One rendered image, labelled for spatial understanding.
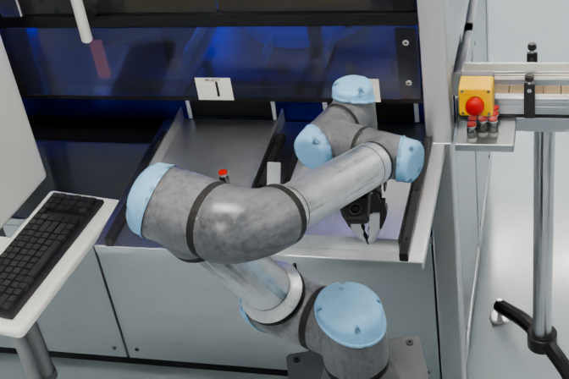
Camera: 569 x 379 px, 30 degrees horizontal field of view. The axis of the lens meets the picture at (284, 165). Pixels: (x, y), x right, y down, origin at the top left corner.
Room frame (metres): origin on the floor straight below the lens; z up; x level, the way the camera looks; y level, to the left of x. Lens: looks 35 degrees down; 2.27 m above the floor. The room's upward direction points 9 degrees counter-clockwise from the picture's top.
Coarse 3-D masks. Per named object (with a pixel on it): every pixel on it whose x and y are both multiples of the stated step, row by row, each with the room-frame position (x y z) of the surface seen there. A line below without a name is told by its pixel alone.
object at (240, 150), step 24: (192, 120) 2.19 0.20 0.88; (216, 120) 2.18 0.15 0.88; (240, 120) 2.16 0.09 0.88; (264, 120) 2.14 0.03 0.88; (168, 144) 2.10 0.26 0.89; (192, 144) 2.09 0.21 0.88; (216, 144) 2.07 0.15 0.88; (240, 144) 2.06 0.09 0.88; (264, 144) 2.04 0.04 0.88; (192, 168) 1.99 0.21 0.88; (216, 168) 1.97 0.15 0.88; (240, 168) 1.96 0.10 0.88
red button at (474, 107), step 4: (468, 100) 1.89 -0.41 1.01; (472, 100) 1.88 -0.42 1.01; (476, 100) 1.88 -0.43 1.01; (480, 100) 1.88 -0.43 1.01; (468, 104) 1.88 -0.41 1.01; (472, 104) 1.87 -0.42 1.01; (476, 104) 1.87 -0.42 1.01; (480, 104) 1.87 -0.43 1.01; (468, 108) 1.88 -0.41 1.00; (472, 108) 1.87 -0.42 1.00; (476, 108) 1.87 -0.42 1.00; (480, 108) 1.87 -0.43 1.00; (468, 112) 1.88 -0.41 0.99; (472, 112) 1.87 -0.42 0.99; (476, 112) 1.87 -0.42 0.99; (480, 112) 1.87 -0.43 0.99
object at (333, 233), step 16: (384, 192) 1.79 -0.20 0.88; (400, 192) 1.78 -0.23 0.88; (400, 208) 1.72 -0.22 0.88; (320, 224) 1.71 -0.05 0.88; (336, 224) 1.71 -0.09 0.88; (384, 224) 1.68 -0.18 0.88; (400, 224) 1.63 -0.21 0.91; (304, 240) 1.65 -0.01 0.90; (320, 240) 1.64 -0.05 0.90; (336, 240) 1.63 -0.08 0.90; (352, 240) 1.62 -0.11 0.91; (384, 240) 1.60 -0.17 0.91; (400, 240) 1.61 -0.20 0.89
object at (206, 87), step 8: (200, 80) 2.10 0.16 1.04; (208, 80) 2.10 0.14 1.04; (216, 80) 2.09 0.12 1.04; (224, 80) 2.08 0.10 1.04; (200, 88) 2.10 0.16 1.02; (208, 88) 2.10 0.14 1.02; (224, 88) 2.08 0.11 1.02; (200, 96) 2.10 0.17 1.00; (208, 96) 2.10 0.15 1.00; (216, 96) 2.09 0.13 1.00; (224, 96) 2.09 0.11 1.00; (232, 96) 2.08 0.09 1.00
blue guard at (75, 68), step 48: (48, 48) 2.22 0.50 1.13; (96, 48) 2.18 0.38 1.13; (144, 48) 2.14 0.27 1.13; (192, 48) 2.10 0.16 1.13; (240, 48) 2.07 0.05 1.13; (288, 48) 2.03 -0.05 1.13; (336, 48) 2.00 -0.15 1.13; (384, 48) 1.97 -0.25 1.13; (240, 96) 2.08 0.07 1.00; (288, 96) 2.04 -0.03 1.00; (384, 96) 1.97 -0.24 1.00
